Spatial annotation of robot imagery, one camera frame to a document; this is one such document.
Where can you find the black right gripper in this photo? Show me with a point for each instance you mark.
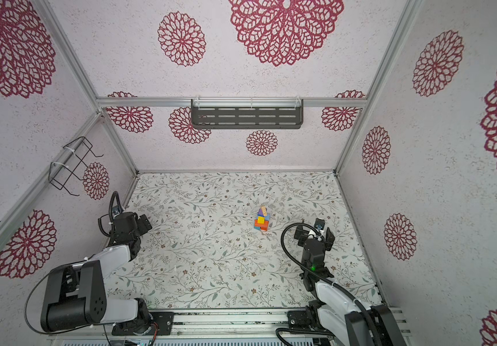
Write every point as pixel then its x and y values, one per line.
pixel 303 236

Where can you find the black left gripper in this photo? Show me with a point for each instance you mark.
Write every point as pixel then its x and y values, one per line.
pixel 142 223

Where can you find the orange wood rectangular block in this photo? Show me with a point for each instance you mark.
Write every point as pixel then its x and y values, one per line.
pixel 261 226

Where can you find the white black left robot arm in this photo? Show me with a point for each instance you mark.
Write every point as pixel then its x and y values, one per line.
pixel 75 294

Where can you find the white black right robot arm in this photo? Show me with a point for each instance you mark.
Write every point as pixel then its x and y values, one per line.
pixel 334 309

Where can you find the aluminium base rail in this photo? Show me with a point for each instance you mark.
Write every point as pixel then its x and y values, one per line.
pixel 222 323

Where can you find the black wire wall rack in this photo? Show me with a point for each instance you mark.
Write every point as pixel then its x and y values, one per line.
pixel 63 170

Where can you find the dark grey wall shelf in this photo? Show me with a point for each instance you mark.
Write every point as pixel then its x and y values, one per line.
pixel 247 117

